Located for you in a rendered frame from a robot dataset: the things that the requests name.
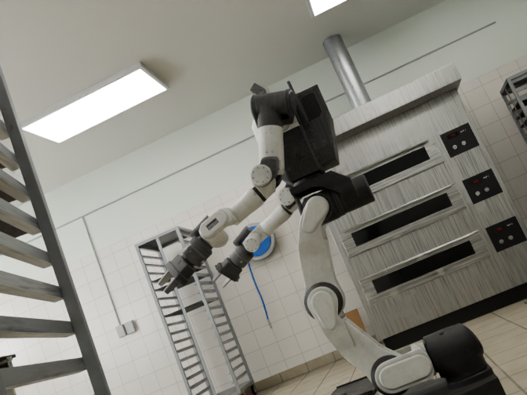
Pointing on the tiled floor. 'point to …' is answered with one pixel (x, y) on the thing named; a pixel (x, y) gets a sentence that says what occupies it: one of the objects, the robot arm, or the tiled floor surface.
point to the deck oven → (427, 214)
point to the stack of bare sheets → (357, 387)
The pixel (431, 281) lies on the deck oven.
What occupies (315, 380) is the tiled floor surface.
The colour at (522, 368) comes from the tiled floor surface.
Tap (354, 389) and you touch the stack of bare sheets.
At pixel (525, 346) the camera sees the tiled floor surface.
